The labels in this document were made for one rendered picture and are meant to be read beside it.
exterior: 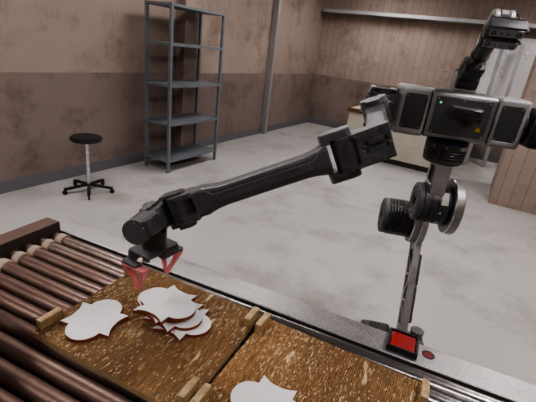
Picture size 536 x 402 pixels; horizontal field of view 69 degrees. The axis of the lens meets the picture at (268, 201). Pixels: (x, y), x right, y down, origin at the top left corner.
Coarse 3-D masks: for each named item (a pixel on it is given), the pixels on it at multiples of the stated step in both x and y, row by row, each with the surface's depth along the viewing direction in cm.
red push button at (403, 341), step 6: (396, 336) 103; (402, 336) 103; (390, 342) 100; (396, 342) 100; (402, 342) 101; (408, 342) 101; (414, 342) 101; (402, 348) 99; (408, 348) 99; (414, 348) 99
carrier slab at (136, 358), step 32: (128, 288) 107; (192, 288) 110; (128, 320) 95; (224, 320) 100; (256, 320) 101; (64, 352) 85; (96, 352) 85; (128, 352) 86; (160, 352) 87; (192, 352) 88; (224, 352) 89; (128, 384) 78; (160, 384) 79
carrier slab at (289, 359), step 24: (264, 336) 96; (288, 336) 97; (240, 360) 88; (264, 360) 89; (288, 360) 89; (312, 360) 90; (336, 360) 91; (360, 360) 92; (216, 384) 81; (288, 384) 83; (312, 384) 84; (336, 384) 84; (360, 384) 85; (384, 384) 86; (408, 384) 87
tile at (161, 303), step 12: (156, 288) 102; (168, 288) 103; (144, 300) 97; (156, 300) 97; (168, 300) 98; (180, 300) 98; (192, 300) 100; (144, 312) 94; (156, 312) 93; (168, 312) 94; (180, 312) 94; (192, 312) 95
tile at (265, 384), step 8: (264, 376) 83; (240, 384) 80; (248, 384) 80; (256, 384) 81; (264, 384) 81; (272, 384) 81; (232, 392) 78; (240, 392) 78; (248, 392) 79; (256, 392) 79; (264, 392) 79; (272, 392) 79; (280, 392) 80; (288, 392) 80; (296, 392) 80; (232, 400) 76; (240, 400) 77; (248, 400) 77; (256, 400) 77; (264, 400) 77; (272, 400) 78; (280, 400) 78; (288, 400) 78
